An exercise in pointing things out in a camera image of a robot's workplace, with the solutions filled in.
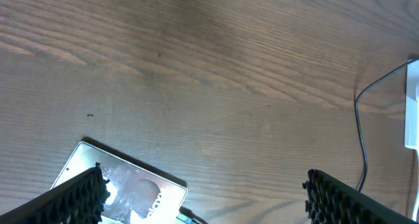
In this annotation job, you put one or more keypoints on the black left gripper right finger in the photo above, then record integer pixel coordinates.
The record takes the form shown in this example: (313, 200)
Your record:
(332, 201)

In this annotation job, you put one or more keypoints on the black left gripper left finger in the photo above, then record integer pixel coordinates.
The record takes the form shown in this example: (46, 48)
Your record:
(80, 199)

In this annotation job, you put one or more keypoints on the white USB charger adapter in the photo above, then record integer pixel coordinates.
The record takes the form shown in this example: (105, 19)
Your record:
(411, 106)

